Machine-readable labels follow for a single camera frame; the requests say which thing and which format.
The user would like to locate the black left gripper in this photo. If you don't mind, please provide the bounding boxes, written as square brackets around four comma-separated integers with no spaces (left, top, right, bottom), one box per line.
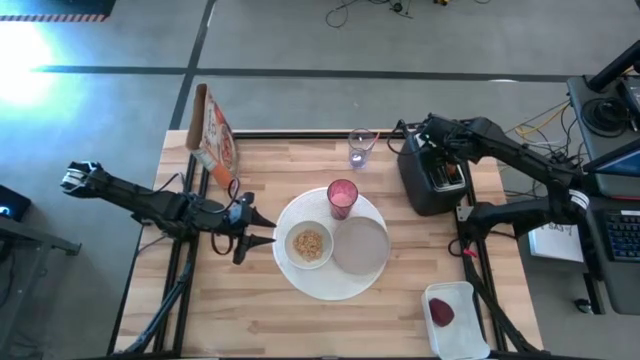
[199,192,278,266]

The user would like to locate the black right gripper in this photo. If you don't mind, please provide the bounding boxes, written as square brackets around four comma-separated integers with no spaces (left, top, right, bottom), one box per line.
[418,113,476,181]

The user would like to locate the white ceramic bowl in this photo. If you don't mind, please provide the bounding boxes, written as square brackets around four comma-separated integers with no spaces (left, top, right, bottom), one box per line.
[283,220,335,270]

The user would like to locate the red plastic tumbler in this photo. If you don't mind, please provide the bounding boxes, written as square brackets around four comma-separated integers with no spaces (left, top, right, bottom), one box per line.
[326,178,360,221]

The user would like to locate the small grey plate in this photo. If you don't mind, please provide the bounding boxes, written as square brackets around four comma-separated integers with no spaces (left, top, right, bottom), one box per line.
[332,215,391,275]

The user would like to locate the pumpkin cereal box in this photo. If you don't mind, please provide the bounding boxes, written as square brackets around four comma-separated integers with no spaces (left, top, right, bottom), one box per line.
[185,83,239,191]

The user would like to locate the dark red apple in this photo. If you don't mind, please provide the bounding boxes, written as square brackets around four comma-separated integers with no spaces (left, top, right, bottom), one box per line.
[428,297,455,328]

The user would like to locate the white plastic bin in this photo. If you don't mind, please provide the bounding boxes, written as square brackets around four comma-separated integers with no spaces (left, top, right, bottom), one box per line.
[420,280,491,360]

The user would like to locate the black toaster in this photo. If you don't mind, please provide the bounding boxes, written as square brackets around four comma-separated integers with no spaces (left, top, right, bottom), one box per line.
[397,130,471,217]

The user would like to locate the cereal pieces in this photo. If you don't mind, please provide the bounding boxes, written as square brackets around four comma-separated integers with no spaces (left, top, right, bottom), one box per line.
[292,229,325,262]

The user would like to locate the white round woven placemat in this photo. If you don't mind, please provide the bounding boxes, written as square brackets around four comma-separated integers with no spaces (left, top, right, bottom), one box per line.
[272,187,391,301]

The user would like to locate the clear glass tumbler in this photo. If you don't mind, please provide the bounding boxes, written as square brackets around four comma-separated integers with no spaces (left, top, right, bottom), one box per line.
[348,128,380,169]

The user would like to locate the white notebook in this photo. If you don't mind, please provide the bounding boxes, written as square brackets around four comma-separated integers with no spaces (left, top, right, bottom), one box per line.
[527,222,586,264]

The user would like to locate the laptop with blue screen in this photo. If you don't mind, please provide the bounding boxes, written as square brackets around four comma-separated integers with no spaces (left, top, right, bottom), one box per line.
[582,139,640,199]

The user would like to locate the black keyboard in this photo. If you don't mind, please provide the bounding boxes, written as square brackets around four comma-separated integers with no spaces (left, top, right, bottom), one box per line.
[602,208,640,264]

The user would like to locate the black cylindrical pole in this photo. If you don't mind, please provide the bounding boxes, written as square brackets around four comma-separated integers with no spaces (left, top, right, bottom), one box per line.
[587,39,640,94]

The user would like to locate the grey metal cart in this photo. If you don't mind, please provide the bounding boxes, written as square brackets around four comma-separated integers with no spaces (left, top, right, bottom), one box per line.
[0,214,84,360]

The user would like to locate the grey desk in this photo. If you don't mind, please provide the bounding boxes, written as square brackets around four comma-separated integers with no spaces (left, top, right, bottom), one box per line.
[567,74,640,316]

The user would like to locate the black box with blue light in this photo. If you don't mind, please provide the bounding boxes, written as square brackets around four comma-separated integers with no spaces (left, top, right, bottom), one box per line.
[0,184,32,236]

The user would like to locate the hazard striped floor mat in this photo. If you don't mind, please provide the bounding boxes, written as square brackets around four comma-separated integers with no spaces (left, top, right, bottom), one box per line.
[0,0,117,23]

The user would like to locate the black aluminium table frame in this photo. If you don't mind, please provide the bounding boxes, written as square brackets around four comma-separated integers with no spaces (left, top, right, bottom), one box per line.
[107,119,551,360]

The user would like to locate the coiled black cable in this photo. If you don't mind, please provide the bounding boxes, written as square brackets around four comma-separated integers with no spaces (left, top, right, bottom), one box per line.
[581,96,630,139]

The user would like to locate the black floor cables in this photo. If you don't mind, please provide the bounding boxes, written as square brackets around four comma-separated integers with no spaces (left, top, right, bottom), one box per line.
[324,0,416,29]

